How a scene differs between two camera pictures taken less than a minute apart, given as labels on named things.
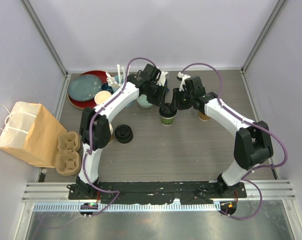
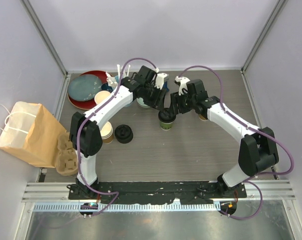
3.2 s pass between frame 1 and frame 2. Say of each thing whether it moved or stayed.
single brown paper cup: stayed
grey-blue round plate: stayed
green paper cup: moved
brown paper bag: stayed
